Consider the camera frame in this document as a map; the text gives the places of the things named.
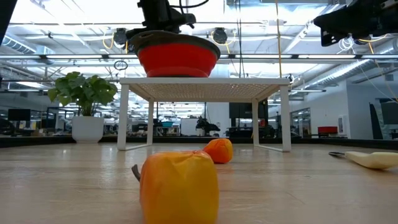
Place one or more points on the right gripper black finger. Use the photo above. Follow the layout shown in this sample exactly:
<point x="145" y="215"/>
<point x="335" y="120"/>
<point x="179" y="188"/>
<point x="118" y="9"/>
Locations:
<point x="334" y="22"/>

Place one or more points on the red collapsible bowl grey rim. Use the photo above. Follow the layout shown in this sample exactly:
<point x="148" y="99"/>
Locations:
<point x="177" y="59"/>

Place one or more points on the small red orange toy pepper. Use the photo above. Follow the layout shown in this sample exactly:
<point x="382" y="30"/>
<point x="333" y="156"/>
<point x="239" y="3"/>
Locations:
<point x="219" y="151"/>

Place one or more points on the small yellow orange toy pepper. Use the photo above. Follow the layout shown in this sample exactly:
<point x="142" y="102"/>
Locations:
<point x="178" y="186"/>

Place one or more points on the black background robot arm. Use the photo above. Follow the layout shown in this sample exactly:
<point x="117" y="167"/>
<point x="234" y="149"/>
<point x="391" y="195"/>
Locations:
<point x="206" y="126"/>

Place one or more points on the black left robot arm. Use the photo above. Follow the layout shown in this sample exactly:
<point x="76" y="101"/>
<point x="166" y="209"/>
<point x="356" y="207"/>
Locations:
<point x="6" y="12"/>

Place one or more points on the white perforated metal shelf riser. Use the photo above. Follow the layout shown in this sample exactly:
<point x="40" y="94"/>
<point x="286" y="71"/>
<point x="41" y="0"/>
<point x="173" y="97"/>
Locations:
<point x="202" y="80"/>

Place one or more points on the green potted plant white pot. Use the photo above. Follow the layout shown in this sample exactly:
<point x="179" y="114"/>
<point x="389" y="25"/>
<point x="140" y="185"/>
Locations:
<point x="84" y="90"/>

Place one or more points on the red background box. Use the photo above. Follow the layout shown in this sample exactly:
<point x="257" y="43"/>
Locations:
<point x="327" y="130"/>

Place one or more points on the teal background bin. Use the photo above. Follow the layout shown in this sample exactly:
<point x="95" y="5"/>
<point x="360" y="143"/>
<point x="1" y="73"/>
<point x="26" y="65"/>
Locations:
<point x="167" y="124"/>

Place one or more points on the white background board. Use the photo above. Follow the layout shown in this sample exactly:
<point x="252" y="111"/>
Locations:
<point x="189" y="127"/>

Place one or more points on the black background monitor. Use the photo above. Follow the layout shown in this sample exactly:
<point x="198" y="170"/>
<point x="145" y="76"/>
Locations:
<point x="18" y="114"/>
<point x="241" y="110"/>

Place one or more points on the grey ceiling duct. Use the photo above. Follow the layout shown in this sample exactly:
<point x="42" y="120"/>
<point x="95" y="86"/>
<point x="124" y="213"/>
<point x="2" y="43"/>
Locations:
<point x="15" y="43"/>
<point x="342" y="73"/>

